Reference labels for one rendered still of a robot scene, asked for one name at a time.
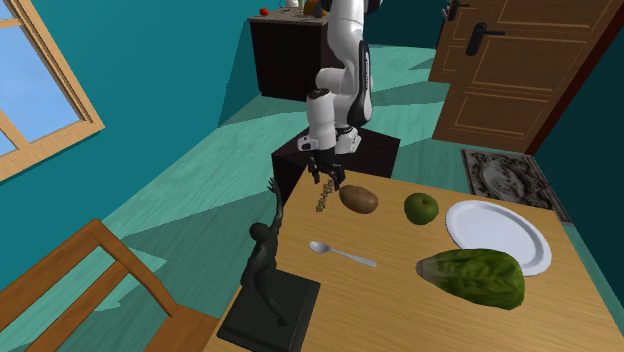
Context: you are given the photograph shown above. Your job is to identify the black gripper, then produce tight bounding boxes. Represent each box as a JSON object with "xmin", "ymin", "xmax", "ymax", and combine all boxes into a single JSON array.
[{"xmin": 307, "ymin": 147, "xmax": 347, "ymax": 192}]

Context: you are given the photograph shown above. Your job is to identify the small grey jagged object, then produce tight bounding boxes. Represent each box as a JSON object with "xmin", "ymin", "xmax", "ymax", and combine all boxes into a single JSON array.
[{"xmin": 315, "ymin": 179, "xmax": 336, "ymax": 214}]

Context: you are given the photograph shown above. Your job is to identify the brown potato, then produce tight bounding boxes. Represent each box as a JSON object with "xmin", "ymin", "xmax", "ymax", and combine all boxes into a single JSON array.
[{"xmin": 338, "ymin": 184, "xmax": 380, "ymax": 216}]

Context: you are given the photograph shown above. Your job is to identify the dark robot stand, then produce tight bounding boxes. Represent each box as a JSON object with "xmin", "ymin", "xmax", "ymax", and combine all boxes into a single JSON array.
[{"xmin": 270, "ymin": 127, "xmax": 401, "ymax": 204}]

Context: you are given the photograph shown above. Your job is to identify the silver spoon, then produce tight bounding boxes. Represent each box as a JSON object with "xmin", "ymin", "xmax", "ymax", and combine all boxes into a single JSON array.
[{"xmin": 308, "ymin": 240, "xmax": 378, "ymax": 269}]

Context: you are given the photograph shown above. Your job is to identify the green apple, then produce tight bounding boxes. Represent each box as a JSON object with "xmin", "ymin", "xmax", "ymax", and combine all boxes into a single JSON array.
[{"xmin": 403, "ymin": 192, "xmax": 440, "ymax": 226}]

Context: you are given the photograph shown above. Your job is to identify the dark human figure statue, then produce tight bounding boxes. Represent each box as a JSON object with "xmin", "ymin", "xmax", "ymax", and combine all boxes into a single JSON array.
[{"xmin": 216, "ymin": 177, "xmax": 322, "ymax": 352}]

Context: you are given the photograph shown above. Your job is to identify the dark cabinet with items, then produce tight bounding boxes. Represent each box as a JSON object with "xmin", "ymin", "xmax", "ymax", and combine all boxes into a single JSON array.
[{"xmin": 246, "ymin": 0, "xmax": 343, "ymax": 103}]

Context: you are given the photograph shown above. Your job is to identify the light wooden table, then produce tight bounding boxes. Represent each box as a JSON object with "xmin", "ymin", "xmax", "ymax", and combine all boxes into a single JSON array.
[{"xmin": 203, "ymin": 165, "xmax": 624, "ymax": 352}]

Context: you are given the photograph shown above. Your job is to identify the white plate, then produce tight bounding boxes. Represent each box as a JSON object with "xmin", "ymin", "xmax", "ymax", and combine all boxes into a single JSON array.
[{"xmin": 444, "ymin": 199, "xmax": 553, "ymax": 278}]

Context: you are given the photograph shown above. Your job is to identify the grey patterned rug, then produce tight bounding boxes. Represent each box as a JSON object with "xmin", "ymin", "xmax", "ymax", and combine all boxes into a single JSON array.
[{"xmin": 459, "ymin": 148, "xmax": 573, "ymax": 224}]

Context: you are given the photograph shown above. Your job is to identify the green lettuce head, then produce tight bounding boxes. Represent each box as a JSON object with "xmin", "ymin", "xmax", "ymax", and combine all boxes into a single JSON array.
[{"xmin": 415, "ymin": 248, "xmax": 527, "ymax": 311}]

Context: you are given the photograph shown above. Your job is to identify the brown wooden door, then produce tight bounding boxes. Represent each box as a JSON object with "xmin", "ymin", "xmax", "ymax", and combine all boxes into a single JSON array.
[{"xmin": 428, "ymin": 0, "xmax": 624, "ymax": 156}]

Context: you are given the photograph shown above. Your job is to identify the wooden chair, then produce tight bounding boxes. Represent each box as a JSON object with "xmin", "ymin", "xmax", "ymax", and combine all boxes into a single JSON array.
[{"xmin": 0, "ymin": 218, "xmax": 221, "ymax": 352}]

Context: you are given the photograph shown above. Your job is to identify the wooden framed window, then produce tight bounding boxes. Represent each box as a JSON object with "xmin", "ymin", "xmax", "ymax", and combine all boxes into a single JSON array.
[{"xmin": 0, "ymin": 0, "xmax": 106, "ymax": 183}]

